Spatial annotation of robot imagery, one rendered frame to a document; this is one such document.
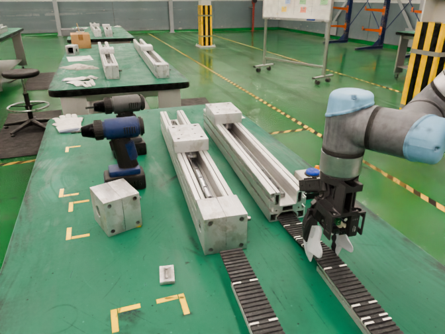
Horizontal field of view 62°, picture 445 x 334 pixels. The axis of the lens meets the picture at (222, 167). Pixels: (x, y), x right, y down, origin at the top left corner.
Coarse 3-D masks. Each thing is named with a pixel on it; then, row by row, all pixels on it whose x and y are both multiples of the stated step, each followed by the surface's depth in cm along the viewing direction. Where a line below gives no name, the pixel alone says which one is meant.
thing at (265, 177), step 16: (208, 128) 157; (224, 128) 139; (240, 128) 139; (224, 144) 132; (240, 144) 131; (256, 144) 123; (240, 160) 118; (256, 160) 118; (272, 160) 111; (240, 176) 117; (256, 176) 102; (272, 176) 110; (288, 176) 101; (256, 192) 104; (272, 192) 93; (288, 192) 100; (304, 192) 95; (272, 208) 96; (288, 208) 97; (304, 208) 97
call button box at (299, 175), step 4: (296, 172) 110; (300, 172) 109; (304, 172) 109; (296, 176) 110; (300, 176) 107; (304, 176) 107; (308, 176) 107; (312, 176) 106; (316, 176) 106; (316, 192) 107; (308, 196) 106; (312, 196) 107
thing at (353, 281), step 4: (340, 280) 71; (344, 280) 71; (348, 280) 71; (352, 280) 71; (356, 280) 72; (336, 284) 71; (340, 284) 71; (344, 284) 70; (348, 284) 70; (352, 284) 70; (356, 284) 71; (360, 284) 71; (340, 288) 70
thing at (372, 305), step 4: (372, 300) 67; (376, 300) 67; (356, 304) 66; (360, 304) 66; (364, 304) 66; (368, 304) 66; (372, 304) 66; (376, 304) 66; (352, 308) 65; (356, 308) 65; (360, 308) 65; (364, 308) 65; (368, 308) 65; (372, 308) 65; (376, 308) 65; (356, 312) 64; (360, 312) 65
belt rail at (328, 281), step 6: (318, 264) 78; (318, 270) 78; (324, 276) 76; (330, 282) 74; (330, 288) 74; (336, 288) 72; (336, 294) 72; (342, 300) 70; (348, 306) 69; (348, 312) 68; (354, 312) 66; (354, 318) 66; (360, 324) 65; (366, 330) 64
